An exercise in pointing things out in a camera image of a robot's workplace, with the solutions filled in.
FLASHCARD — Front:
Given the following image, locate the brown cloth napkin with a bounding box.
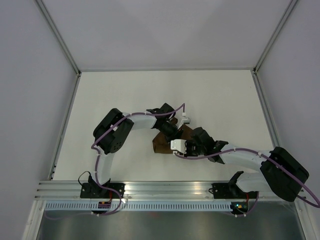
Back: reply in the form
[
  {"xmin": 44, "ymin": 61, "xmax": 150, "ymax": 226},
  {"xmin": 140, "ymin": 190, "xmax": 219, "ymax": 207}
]
[{"xmin": 152, "ymin": 117, "xmax": 193, "ymax": 155}]

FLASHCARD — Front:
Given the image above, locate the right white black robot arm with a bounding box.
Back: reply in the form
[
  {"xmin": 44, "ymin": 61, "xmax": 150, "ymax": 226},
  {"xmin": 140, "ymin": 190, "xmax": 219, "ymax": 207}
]
[{"xmin": 184, "ymin": 127, "xmax": 310, "ymax": 202}]

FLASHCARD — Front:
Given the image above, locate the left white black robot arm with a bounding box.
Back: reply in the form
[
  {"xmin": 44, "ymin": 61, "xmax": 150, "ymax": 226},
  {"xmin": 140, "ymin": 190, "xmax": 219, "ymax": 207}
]
[{"xmin": 80, "ymin": 103, "xmax": 185, "ymax": 198}]

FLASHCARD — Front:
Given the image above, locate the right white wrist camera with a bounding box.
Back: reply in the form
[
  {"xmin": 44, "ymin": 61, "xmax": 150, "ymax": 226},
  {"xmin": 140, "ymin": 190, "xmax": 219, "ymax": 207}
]
[{"xmin": 170, "ymin": 139, "xmax": 187, "ymax": 155}]

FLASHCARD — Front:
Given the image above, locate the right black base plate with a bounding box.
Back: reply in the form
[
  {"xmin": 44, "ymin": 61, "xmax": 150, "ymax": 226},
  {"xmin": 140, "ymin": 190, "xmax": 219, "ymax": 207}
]
[{"xmin": 208, "ymin": 182, "xmax": 258, "ymax": 200}]

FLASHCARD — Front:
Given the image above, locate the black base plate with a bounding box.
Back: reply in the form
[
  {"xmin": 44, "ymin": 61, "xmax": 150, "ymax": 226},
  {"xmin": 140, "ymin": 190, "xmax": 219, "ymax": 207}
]
[
  {"xmin": 80, "ymin": 182, "xmax": 125, "ymax": 199},
  {"xmin": 208, "ymin": 182, "xmax": 258, "ymax": 200}
]

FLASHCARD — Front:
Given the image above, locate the white slotted cable duct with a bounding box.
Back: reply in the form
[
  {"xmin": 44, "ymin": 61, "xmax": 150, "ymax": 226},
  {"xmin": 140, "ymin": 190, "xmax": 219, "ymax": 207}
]
[{"xmin": 45, "ymin": 201, "xmax": 232, "ymax": 212}]

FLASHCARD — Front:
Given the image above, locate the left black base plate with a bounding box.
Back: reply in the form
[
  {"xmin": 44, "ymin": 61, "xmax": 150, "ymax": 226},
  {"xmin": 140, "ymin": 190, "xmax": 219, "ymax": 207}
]
[{"xmin": 80, "ymin": 182, "xmax": 125, "ymax": 199}]

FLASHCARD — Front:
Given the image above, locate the aluminium mounting rail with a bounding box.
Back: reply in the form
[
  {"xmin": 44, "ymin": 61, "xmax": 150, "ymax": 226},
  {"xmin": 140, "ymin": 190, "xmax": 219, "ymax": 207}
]
[{"xmin": 34, "ymin": 181, "xmax": 308, "ymax": 201}]

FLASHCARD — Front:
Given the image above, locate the right aluminium frame post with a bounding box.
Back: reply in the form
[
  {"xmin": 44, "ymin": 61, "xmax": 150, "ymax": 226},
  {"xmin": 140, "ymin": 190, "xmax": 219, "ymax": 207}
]
[{"xmin": 252, "ymin": 0, "xmax": 300, "ymax": 75}]

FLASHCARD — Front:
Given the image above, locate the aluminium frame post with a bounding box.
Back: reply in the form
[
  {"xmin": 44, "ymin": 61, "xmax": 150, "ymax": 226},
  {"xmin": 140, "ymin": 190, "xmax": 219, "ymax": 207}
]
[
  {"xmin": 34, "ymin": 0, "xmax": 81, "ymax": 77},
  {"xmin": 252, "ymin": 0, "xmax": 300, "ymax": 75}
]

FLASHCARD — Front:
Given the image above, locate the left aluminium frame post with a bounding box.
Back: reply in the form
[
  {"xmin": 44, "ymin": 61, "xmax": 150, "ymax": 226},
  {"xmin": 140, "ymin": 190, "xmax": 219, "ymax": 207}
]
[{"xmin": 34, "ymin": 0, "xmax": 81, "ymax": 77}]

